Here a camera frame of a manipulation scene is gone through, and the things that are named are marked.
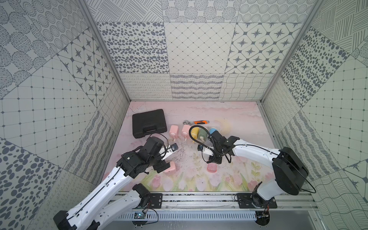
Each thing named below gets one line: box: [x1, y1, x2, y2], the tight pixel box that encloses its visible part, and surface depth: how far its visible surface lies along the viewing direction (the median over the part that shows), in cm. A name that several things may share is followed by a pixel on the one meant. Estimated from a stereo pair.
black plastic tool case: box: [132, 108, 168, 139], surface depth 103 cm
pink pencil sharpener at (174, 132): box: [169, 124, 179, 142], surface depth 97 cm
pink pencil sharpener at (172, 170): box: [164, 161, 176, 175], surface depth 81 cm
